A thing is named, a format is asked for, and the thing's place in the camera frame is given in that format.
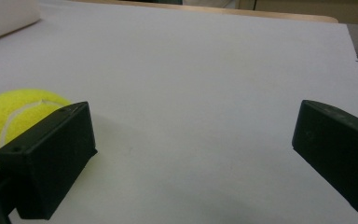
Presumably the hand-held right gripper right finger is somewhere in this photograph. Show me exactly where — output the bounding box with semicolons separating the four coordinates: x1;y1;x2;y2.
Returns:
291;99;358;215

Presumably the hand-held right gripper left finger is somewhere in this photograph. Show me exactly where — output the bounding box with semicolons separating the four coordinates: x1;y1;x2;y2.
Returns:
0;101;99;221

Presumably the yellow tennis ball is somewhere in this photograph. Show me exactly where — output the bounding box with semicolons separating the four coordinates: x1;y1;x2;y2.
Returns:
0;89;73;173

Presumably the white container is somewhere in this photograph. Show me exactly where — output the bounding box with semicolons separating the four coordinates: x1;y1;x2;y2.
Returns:
0;0;42;45

